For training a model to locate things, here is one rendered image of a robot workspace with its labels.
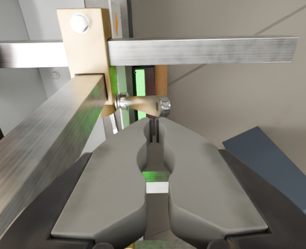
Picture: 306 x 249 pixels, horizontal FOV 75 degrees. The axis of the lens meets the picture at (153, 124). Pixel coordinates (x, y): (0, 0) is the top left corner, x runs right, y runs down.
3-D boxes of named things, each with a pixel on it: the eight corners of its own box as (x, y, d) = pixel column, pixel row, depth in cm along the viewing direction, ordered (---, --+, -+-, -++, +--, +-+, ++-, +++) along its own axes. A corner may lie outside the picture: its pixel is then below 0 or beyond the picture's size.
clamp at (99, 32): (109, 8, 26) (101, 7, 22) (119, 103, 33) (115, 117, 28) (65, 9, 26) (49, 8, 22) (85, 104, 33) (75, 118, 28)
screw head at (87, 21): (88, 12, 22) (85, 12, 21) (91, 33, 23) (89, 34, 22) (69, 12, 22) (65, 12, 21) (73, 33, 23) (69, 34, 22)
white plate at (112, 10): (121, 3, 36) (112, 0, 27) (131, 127, 49) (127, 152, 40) (117, 3, 36) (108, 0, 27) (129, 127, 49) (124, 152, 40)
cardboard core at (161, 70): (168, 58, 101) (167, 111, 116) (167, 55, 108) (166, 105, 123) (152, 58, 101) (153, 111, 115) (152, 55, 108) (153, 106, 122)
